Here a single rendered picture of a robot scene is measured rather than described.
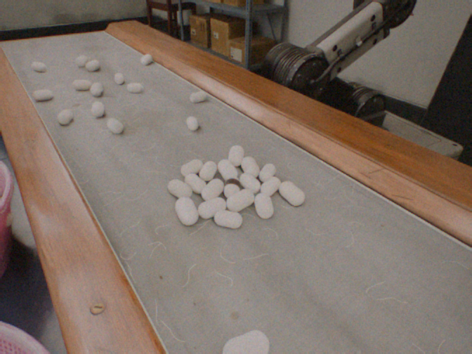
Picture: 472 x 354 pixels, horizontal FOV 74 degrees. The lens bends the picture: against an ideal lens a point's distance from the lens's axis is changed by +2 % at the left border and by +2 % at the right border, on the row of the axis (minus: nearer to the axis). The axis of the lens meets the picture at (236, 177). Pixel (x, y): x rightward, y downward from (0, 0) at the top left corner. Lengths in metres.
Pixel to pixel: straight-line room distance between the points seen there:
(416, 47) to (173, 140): 2.11
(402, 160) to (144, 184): 0.34
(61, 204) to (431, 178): 0.43
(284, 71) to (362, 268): 0.52
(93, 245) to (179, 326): 0.11
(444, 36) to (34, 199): 2.28
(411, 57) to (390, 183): 2.07
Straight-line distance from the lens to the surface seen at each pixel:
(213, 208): 0.34
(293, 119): 0.51
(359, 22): 0.84
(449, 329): 0.33
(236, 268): 0.31
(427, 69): 2.44
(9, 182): 0.43
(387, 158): 0.45
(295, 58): 0.75
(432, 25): 2.41
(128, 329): 0.26
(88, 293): 0.29
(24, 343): 0.28
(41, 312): 0.41
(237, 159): 0.42
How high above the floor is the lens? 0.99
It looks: 37 degrees down
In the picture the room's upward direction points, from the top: 1 degrees clockwise
